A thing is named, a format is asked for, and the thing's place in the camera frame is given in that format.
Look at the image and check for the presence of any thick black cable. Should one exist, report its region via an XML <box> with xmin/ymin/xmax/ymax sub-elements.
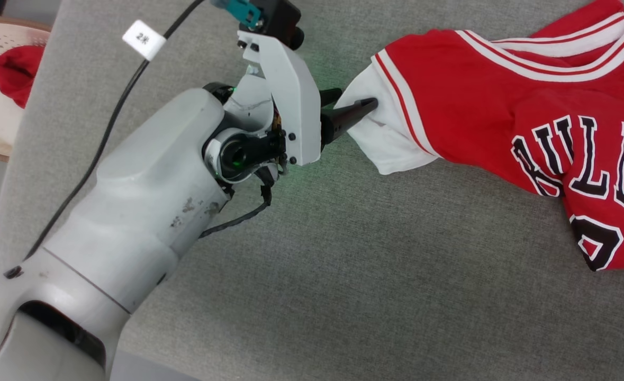
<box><xmin>23</xmin><ymin>0</ymin><xmax>206</xmax><ymax>261</ymax></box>

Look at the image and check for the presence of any teal cable connector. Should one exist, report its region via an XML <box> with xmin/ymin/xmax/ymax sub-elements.
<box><xmin>210</xmin><ymin>0</ymin><xmax>264</xmax><ymax>30</ymax></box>

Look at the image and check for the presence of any red and white basketball jersey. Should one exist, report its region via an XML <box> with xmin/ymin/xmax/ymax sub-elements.
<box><xmin>334</xmin><ymin>0</ymin><xmax>624</xmax><ymax>272</ymax></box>

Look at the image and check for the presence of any red cloth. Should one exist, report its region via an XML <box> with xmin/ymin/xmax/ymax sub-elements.
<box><xmin>0</xmin><ymin>45</ymin><xmax>45</xmax><ymax>109</ymax></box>

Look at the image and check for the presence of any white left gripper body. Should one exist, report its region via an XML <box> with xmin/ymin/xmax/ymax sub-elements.
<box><xmin>202</xmin><ymin>30</ymin><xmax>323</xmax><ymax>184</ymax></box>

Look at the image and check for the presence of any white cable label tag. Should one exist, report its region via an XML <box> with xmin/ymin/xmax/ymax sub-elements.
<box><xmin>122</xmin><ymin>20</ymin><xmax>167</xmax><ymax>61</ymax></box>

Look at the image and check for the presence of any thin black braided cable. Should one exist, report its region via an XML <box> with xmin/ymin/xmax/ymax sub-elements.
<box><xmin>200</xmin><ymin>168</ymin><xmax>276</xmax><ymax>239</ymax></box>

